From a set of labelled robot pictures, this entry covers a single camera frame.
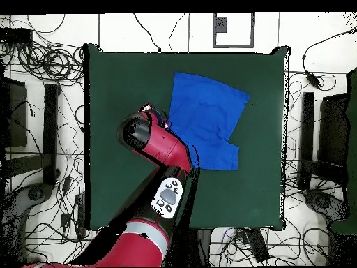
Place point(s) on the black power strip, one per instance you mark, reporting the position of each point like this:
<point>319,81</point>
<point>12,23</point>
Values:
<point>258,245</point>
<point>81,215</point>

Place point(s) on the long black stand bar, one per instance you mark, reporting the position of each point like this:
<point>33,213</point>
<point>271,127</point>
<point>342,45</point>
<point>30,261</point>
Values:
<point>50,134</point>
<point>306,139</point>

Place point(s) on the blue shirt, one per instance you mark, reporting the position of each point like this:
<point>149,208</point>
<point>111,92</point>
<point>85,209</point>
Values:
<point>206,117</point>

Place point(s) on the small black adapter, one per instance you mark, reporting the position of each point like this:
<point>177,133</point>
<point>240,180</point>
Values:
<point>65,220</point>

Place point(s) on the black cabinet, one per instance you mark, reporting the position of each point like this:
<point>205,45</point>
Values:
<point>333,131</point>
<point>16,117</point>

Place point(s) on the grey square floor frame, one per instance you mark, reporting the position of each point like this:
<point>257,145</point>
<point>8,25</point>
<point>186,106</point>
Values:
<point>220,25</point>

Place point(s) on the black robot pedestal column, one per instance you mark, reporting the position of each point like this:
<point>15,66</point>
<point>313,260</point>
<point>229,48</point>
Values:
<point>200,245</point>

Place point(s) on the dark green table cloth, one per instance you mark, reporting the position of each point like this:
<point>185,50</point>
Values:
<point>237,195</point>

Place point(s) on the grey stand foot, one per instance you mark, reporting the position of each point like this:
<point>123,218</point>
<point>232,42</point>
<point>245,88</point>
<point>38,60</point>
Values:
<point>323,202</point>
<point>16,206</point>

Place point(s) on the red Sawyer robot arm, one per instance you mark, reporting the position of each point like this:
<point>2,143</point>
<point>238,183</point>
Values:
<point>156,145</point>

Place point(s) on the black power adapter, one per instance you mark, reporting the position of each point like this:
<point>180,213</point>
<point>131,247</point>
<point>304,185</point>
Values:
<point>312,79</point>

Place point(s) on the black electronics box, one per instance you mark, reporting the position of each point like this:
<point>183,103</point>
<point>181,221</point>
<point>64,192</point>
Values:
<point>15,35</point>

